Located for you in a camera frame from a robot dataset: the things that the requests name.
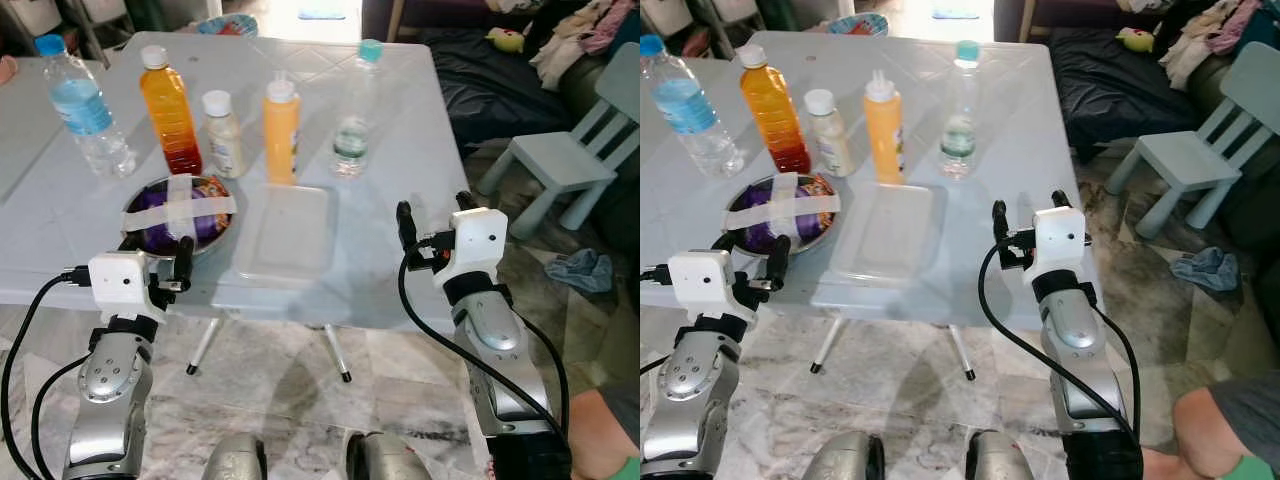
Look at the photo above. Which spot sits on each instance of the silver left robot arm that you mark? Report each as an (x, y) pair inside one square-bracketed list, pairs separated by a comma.
[(690, 400), (110, 400)]

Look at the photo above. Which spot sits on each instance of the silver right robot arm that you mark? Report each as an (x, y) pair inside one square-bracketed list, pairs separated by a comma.
[(495, 350), (1075, 350)]

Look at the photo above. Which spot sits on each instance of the light blue plastic table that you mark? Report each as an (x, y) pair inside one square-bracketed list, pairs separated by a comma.
[(400, 200), (1040, 150)]

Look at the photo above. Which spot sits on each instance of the purple snack packet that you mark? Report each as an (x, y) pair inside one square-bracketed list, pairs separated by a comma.
[(160, 228), (765, 228)]

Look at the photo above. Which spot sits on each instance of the metal bowl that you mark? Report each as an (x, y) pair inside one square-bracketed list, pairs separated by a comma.
[(742, 205), (140, 205)]

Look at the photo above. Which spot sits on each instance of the white tape cross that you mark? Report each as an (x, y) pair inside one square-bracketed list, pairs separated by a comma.
[(785, 205), (180, 205)]

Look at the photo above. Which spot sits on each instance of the light blue child chair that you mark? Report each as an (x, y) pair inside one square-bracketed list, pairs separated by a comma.
[(560, 160), (1185, 160)]

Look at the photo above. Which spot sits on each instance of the clear bottle teal cap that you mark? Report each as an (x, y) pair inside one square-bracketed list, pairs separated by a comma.
[(355, 130), (960, 130)]

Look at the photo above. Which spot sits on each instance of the clear plastic lidded container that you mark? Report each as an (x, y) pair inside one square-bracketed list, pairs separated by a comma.
[(888, 235), (288, 235)]

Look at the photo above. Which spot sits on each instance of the dark sofa bedding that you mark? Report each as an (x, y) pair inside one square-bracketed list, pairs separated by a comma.
[(1115, 95), (490, 95)]

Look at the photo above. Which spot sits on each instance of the small cream bottle white cap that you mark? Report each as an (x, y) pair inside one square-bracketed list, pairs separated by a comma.
[(224, 140), (830, 140)]

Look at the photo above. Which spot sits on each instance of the blue crumpled cloth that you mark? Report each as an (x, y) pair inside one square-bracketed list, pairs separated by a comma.
[(1208, 270), (582, 270)]

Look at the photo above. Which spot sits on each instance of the orange juice bottle white cap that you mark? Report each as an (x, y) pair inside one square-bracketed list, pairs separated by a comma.
[(775, 115), (172, 115)]

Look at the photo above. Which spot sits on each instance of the blue label water bottle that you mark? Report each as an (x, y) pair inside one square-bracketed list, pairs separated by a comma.
[(690, 110), (82, 110)]

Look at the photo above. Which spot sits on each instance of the orange squeeze sauce bottle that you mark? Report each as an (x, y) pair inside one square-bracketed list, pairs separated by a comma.
[(884, 130), (281, 130)]

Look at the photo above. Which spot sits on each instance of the yellow plush toy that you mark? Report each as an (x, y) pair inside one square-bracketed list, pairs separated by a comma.
[(508, 39), (1136, 39)]

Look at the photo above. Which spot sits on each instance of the grey robot left leg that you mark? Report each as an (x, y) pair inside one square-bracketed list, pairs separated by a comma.
[(238, 460), (845, 460)]

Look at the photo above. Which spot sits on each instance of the grey robot leg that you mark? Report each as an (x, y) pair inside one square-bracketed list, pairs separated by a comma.
[(238, 460), (1000, 460), (845, 460), (385, 460)]

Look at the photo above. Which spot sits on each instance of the pile of clothes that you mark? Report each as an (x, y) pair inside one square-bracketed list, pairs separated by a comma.
[(590, 35), (1220, 35)]

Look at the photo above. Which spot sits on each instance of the grey robot right leg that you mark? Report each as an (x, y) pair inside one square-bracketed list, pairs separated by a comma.
[(1000, 460), (385, 460)]

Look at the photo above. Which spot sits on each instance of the person's bare leg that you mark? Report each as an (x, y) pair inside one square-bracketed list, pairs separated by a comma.
[(605, 440), (1220, 430)]

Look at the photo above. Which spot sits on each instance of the blue patterned plate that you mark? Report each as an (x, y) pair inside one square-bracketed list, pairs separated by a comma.
[(860, 23), (228, 25)]

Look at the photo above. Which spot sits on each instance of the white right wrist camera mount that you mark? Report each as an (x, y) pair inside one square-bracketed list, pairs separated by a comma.
[(478, 240), (1062, 238)]

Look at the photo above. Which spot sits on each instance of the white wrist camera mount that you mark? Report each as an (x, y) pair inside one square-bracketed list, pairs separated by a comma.
[(118, 280), (478, 240), (1062, 238), (700, 280)]

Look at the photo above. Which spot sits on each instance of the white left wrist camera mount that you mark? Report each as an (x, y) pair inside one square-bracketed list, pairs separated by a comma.
[(118, 280), (700, 280)]

